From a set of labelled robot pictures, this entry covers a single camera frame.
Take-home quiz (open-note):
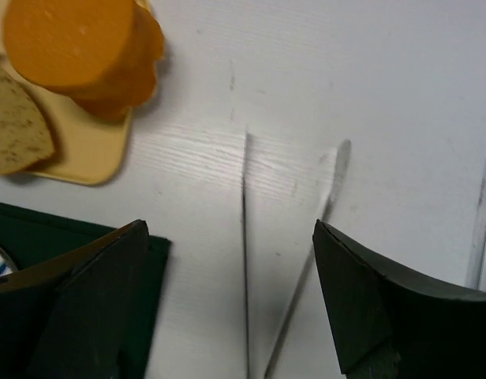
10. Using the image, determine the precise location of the yellow plastic tray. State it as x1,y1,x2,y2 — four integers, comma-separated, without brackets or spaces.
0,1,133,186

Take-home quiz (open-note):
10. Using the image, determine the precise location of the seeded bread slice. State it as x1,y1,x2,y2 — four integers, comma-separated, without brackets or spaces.
0,65,55,175

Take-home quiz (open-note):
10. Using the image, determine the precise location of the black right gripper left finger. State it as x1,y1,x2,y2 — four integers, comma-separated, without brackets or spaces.
0,220,148,378

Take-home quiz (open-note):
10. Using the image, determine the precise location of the dark green cloth placemat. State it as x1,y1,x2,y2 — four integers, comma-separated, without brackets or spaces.
0,203,171,378

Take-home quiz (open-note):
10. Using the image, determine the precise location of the orange bread loaf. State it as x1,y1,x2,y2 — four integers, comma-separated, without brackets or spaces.
2,1,165,120

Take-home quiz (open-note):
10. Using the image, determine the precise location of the blue striped white plate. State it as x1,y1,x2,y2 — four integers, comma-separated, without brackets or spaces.
0,246,18,277

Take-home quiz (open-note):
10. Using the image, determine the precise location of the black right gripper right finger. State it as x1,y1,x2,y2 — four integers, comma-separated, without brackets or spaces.
313,222,486,378

